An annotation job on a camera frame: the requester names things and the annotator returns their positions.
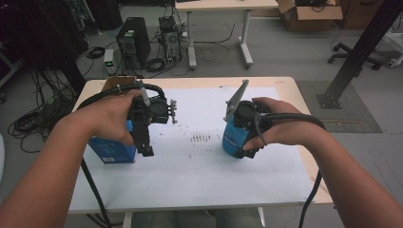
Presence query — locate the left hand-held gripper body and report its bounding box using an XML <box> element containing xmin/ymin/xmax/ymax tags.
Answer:
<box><xmin>127</xmin><ymin>94</ymin><xmax>179</xmax><ymax>141</ymax></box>

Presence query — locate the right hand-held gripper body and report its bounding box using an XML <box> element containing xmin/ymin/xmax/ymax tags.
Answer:
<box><xmin>222</xmin><ymin>79</ymin><xmax>274</xmax><ymax>150</ymax></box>

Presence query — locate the blue can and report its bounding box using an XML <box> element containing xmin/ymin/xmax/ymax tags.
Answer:
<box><xmin>221</xmin><ymin>117</ymin><xmax>255</xmax><ymax>158</ymax></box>

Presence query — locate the blue cardboard box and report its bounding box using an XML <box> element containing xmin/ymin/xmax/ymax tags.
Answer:
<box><xmin>87</xmin><ymin>75</ymin><xmax>138</xmax><ymax>164</ymax></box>

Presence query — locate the person's left hand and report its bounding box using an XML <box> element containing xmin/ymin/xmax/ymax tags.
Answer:
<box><xmin>73</xmin><ymin>89</ymin><xmax>143</xmax><ymax>147</ymax></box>

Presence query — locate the person's right hand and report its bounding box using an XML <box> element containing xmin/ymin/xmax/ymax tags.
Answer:
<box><xmin>242</xmin><ymin>96</ymin><xmax>321</xmax><ymax>152</ymax></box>

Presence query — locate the white table mat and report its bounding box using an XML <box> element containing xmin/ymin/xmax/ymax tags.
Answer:
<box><xmin>67</xmin><ymin>85</ymin><xmax>316</xmax><ymax>214</ymax></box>

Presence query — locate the small grey power supply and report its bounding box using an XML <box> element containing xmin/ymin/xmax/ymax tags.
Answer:
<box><xmin>103</xmin><ymin>48</ymin><xmax>117</xmax><ymax>76</ymax></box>

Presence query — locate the open computer case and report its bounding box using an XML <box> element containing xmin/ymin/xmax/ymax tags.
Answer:
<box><xmin>158</xmin><ymin>15</ymin><xmax>183</xmax><ymax>65</ymax></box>

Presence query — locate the black computer tower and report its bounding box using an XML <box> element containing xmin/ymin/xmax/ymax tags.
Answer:
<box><xmin>115</xmin><ymin>16</ymin><xmax>152</xmax><ymax>71</ymax></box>

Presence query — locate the grey floor mat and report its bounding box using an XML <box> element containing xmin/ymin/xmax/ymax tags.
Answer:
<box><xmin>296</xmin><ymin>80</ymin><xmax>384</xmax><ymax>134</ymax></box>

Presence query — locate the light wooden side table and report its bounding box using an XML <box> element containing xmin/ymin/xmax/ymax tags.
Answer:
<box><xmin>174</xmin><ymin>0</ymin><xmax>279</xmax><ymax>70</ymax></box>

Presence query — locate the open brown cardboard box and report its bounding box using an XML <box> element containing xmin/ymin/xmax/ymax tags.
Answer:
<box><xmin>277</xmin><ymin>0</ymin><xmax>344</xmax><ymax>32</ymax></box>

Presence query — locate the black office chair base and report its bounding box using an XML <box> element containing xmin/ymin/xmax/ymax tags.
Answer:
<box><xmin>327</xmin><ymin>42</ymin><xmax>385</xmax><ymax>71</ymax></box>

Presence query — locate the dark curtain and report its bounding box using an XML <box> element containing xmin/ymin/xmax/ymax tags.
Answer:
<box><xmin>0</xmin><ymin>0</ymin><xmax>89</xmax><ymax>93</ymax></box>

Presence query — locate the white device on floor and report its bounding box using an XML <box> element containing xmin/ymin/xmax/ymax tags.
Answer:
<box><xmin>385</xmin><ymin>56</ymin><xmax>403</xmax><ymax>69</ymax></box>

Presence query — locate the grey cable plug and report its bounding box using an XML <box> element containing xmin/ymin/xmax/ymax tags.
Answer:
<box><xmin>140</xmin><ymin>86</ymin><xmax>152</xmax><ymax>107</ymax></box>

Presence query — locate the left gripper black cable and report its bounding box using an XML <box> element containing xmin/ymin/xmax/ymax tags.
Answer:
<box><xmin>75</xmin><ymin>81</ymin><xmax>167</xmax><ymax>228</ymax></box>

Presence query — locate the small black cable coil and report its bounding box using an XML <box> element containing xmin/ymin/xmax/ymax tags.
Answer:
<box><xmin>85</xmin><ymin>46</ymin><xmax>106</xmax><ymax>60</ymax></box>

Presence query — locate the tangle of black floor cables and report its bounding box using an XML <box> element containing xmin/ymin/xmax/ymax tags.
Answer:
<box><xmin>7</xmin><ymin>69</ymin><xmax>80</xmax><ymax>154</ymax></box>

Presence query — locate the black metal post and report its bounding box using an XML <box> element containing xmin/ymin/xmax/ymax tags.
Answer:
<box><xmin>317</xmin><ymin>0</ymin><xmax>403</xmax><ymax>110</ymax></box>

